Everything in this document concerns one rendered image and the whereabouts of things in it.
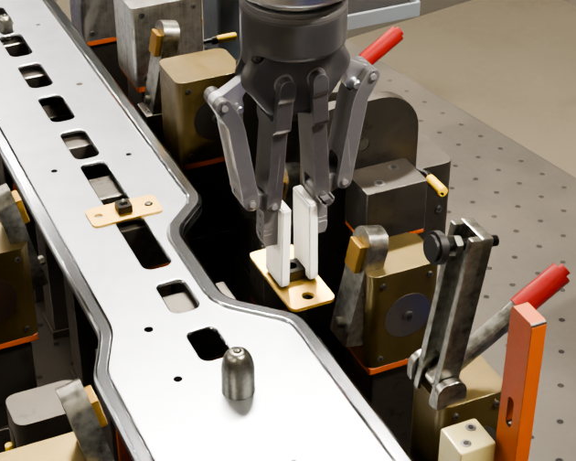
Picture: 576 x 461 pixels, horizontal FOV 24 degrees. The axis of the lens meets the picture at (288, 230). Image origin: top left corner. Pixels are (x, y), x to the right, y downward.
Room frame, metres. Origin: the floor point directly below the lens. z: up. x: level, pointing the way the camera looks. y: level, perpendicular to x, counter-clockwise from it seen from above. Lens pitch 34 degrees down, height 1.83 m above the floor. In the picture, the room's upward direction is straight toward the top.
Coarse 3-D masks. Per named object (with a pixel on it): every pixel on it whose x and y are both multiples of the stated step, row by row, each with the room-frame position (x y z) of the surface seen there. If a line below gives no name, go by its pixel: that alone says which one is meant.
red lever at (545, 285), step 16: (544, 272) 0.96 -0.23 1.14; (560, 272) 0.95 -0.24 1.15; (528, 288) 0.95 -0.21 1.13; (544, 288) 0.95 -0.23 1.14; (560, 288) 0.95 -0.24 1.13; (512, 304) 0.94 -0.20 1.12; (496, 320) 0.93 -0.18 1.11; (480, 336) 0.93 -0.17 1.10; (496, 336) 0.93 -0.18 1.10; (480, 352) 0.92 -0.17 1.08; (432, 368) 0.92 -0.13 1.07; (432, 384) 0.90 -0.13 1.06
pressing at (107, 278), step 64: (0, 0) 1.86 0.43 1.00; (0, 64) 1.65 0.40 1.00; (64, 64) 1.65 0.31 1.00; (0, 128) 1.47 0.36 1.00; (64, 128) 1.47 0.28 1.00; (128, 128) 1.47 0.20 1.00; (64, 192) 1.32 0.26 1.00; (128, 192) 1.32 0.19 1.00; (192, 192) 1.31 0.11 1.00; (64, 256) 1.19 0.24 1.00; (128, 256) 1.19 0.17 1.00; (192, 256) 1.18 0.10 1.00; (128, 320) 1.07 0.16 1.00; (192, 320) 1.07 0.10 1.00; (256, 320) 1.07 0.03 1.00; (128, 384) 0.97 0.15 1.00; (192, 384) 0.97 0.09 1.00; (256, 384) 0.97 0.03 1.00; (320, 384) 0.97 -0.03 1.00; (128, 448) 0.89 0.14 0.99; (192, 448) 0.89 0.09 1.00; (256, 448) 0.89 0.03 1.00; (320, 448) 0.89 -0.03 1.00; (384, 448) 0.89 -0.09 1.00
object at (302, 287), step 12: (252, 252) 0.88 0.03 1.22; (264, 252) 0.88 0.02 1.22; (264, 264) 0.86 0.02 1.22; (300, 264) 0.85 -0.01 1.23; (264, 276) 0.85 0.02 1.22; (300, 276) 0.84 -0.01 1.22; (276, 288) 0.83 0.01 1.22; (288, 288) 0.83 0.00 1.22; (300, 288) 0.83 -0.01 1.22; (312, 288) 0.83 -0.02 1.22; (324, 288) 0.83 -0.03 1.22; (288, 300) 0.82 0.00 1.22; (300, 300) 0.82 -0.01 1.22; (312, 300) 0.82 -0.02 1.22; (324, 300) 0.82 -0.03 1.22
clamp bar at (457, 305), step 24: (432, 240) 0.90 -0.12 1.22; (456, 240) 0.91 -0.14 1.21; (480, 240) 0.90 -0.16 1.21; (432, 264) 0.90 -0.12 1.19; (456, 264) 0.93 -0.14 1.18; (480, 264) 0.90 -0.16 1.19; (456, 288) 0.90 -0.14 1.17; (480, 288) 0.91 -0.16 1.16; (432, 312) 0.92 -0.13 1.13; (456, 312) 0.90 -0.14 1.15; (432, 336) 0.92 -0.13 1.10; (456, 336) 0.90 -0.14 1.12; (432, 360) 0.92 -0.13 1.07; (456, 360) 0.90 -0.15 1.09
